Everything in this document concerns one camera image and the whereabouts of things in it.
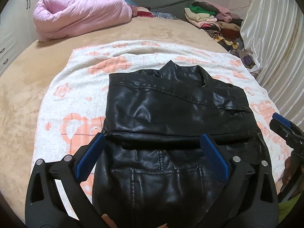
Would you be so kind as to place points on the blue patterned pillow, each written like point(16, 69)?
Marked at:
point(163, 15)

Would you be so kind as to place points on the white satin curtain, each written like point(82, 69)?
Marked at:
point(273, 52)

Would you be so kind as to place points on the plastic bag of clothes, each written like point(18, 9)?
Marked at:
point(247, 59)

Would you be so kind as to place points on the white wardrobe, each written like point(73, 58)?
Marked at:
point(9, 40)

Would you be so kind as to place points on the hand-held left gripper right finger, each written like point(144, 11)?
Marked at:
point(215, 158)

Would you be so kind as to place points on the black leather jacket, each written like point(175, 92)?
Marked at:
point(178, 114)

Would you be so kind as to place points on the tan bed sheet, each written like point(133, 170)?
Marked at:
point(28, 87)

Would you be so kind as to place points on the white orange patterned blanket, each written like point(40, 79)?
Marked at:
point(71, 95)

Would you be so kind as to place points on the person's green garment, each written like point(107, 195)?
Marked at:
point(289, 206)

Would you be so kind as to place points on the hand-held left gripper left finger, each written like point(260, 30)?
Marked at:
point(90, 158)

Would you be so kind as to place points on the teal cloth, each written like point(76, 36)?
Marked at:
point(130, 2)

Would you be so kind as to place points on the pile of folded clothes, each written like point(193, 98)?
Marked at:
point(213, 21)

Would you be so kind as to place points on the person's right hand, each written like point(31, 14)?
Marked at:
point(288, 171)

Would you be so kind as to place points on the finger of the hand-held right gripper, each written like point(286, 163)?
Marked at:
point(281, 119)
point(280, 129)

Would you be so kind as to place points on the person's left hand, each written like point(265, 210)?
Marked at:
point(107, 220)

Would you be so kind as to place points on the red pillow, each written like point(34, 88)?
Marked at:
point(143, 12)

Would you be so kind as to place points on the floral patterned bag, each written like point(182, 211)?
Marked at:
point(256, 70)

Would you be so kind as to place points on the pink quilt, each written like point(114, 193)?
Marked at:
point(83, 14)

